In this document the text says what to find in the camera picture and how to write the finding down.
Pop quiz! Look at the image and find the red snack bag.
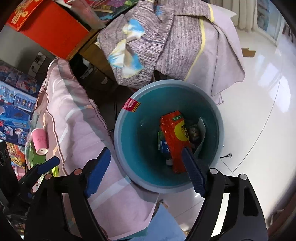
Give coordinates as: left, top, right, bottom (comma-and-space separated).
160, 110, 191, 173

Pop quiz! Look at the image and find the clear bottle blue label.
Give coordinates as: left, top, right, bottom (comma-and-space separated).
158, 131, 173, 166

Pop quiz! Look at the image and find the blue sleeve forearm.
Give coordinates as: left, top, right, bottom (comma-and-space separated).
130, 204, 186, 241

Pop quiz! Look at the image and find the teal plastic trash bin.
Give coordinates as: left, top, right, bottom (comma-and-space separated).
114, 80, 224, 193

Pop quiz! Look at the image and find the green cardboard box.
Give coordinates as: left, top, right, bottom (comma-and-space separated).
26, 141, 57, 174

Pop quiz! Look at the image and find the pink paper cup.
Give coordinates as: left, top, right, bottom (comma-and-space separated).
31, 128, 48, 155

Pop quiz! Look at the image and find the plaid pink quilt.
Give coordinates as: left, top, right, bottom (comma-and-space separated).
31, 58, 158, 240

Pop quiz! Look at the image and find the cartoon dog pillow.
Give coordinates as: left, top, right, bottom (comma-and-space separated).
6, 142, 27, 180

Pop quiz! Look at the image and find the white purple yogurt cup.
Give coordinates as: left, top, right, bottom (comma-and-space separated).
189, 118, 206, 158

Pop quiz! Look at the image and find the blue toy set box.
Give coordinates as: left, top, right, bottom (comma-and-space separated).
0, 60, 40, 146

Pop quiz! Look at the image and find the dark wooden cabinet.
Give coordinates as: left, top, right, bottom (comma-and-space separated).
69, 27, 130, 93

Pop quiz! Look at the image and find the red gift box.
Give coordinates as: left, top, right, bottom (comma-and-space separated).
6, 1, 90, 60

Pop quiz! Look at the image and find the grey striped folded blanket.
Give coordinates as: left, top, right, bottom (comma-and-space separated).
97, 1, 245, 101

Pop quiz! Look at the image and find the white wall socket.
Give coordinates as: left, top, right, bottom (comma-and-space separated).
28, 52, 47, 77

